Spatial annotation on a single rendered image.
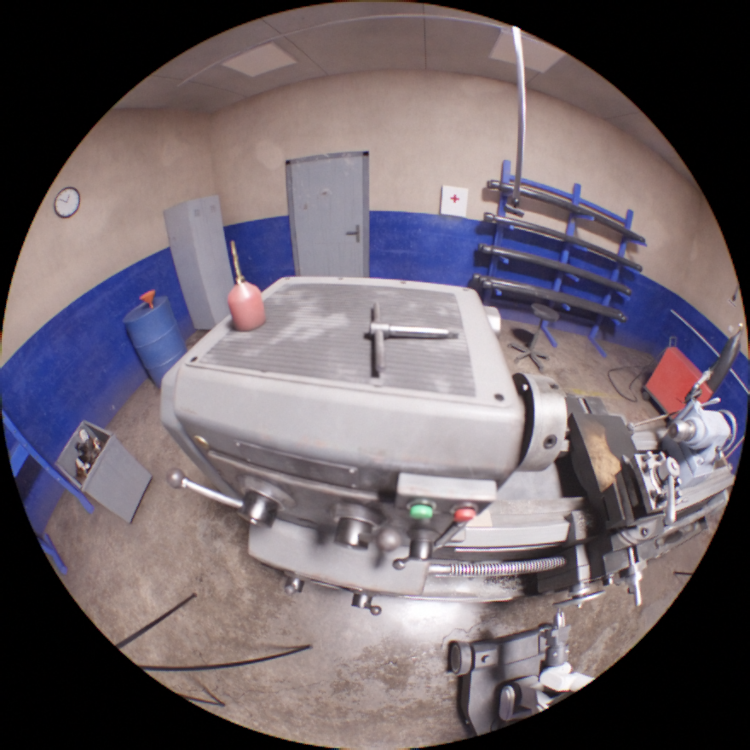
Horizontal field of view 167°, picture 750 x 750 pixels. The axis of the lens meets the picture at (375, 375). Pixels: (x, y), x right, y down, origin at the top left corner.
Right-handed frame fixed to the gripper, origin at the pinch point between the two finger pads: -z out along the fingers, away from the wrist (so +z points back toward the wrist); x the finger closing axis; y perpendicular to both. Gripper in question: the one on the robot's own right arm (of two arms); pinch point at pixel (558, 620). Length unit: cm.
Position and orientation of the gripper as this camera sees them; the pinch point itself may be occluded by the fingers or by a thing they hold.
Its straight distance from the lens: 117.7
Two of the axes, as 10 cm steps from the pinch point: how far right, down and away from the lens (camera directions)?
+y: 3.4, -6.8, -6.5
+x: 9.2, 3.7, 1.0
